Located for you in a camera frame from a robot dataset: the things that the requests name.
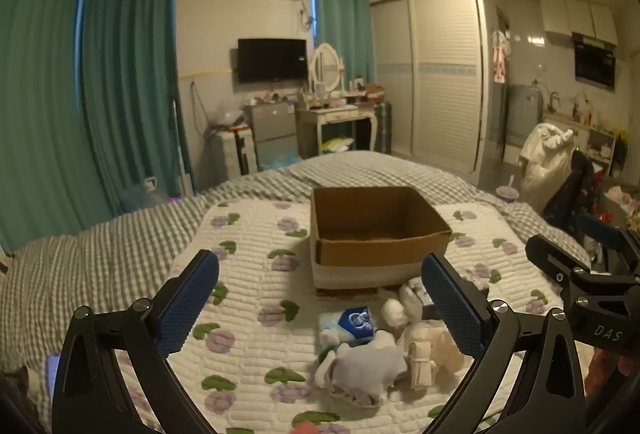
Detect wide green curtain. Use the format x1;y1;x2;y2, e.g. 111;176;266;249
0;0;87;251
80;0;182;221

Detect silver mini fridge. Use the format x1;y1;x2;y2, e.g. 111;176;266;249
245;103;301;171

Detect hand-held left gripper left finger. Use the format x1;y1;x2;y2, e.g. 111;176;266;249
51;249;221;434

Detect white floral quilt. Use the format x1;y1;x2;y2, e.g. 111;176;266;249
167;199;591;434

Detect narrow teal curtain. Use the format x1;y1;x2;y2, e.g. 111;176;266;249
310;0;376;88

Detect dark suitcase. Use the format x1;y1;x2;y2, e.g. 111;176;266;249
374;102;392;154

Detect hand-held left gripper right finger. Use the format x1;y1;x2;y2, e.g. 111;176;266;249
421;253;586;434

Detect white sock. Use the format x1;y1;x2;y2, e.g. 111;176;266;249
400;281;433;320

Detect clear water jug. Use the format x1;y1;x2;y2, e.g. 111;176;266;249
142;177;173;210

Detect dark floral garment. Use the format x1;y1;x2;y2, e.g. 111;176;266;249
544;149;608;235

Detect hanging wall cable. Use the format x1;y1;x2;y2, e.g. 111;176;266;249
191;83;212;136

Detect cardboard box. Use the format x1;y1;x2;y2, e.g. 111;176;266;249
310;187;453;297

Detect beige cloth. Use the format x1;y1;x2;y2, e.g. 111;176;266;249
397;321;473;387

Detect blue plastic bag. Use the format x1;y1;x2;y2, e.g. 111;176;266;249
262;151;303;172

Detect black wall television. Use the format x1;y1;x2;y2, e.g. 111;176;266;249
237;38;308;84

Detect white dressing table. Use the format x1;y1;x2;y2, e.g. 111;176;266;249
295;107;378;160

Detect blue tissue packet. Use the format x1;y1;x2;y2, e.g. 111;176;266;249
319;307;377;345

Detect clear plastic bag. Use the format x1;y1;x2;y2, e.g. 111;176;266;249
212;107;246;130

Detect purple drink cup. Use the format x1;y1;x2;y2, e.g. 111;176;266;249
496;174;523;204

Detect white clothes pile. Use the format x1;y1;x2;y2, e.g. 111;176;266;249
517;121;581;211

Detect white sock ball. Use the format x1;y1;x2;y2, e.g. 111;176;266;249
382;299;408;327

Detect white oval vanity mirror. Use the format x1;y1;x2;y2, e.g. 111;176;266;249
307;43;346;94

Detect hanging pink garment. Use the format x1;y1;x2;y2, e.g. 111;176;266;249
492;29;511;85

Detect white wall cabinets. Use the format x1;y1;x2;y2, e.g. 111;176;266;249
539;0;618;39

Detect white sliding door wardrobe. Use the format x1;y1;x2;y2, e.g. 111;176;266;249
369;0;493;175

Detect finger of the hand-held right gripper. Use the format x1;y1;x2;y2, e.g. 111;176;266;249
526;234;591;295
575;213;640;276

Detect white suitcase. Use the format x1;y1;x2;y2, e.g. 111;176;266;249
210;129;258;190

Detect white shelf unit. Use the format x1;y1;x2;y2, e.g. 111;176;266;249
542;111;618;176

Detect grey soft cloth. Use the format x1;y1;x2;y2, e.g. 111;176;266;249
314;343;408;407

